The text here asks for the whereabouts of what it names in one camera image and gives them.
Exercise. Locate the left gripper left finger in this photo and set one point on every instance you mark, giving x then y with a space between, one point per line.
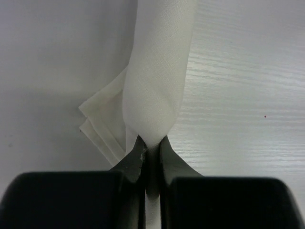
113 199

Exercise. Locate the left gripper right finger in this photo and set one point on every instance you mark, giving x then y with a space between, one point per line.
190 200

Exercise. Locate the white cloth napkin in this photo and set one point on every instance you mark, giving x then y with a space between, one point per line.
144 99

